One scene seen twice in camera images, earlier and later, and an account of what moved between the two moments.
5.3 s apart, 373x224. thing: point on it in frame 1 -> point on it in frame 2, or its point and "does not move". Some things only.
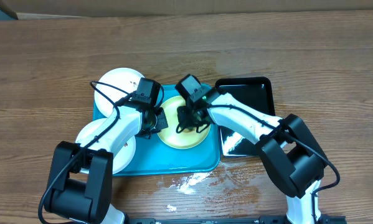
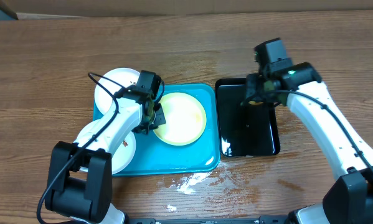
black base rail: x=273 y=219 does not move
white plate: x=124 y=79 does not move
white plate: x=123 y=158 does not move
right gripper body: x=191 y=119 -> x=256 y=88
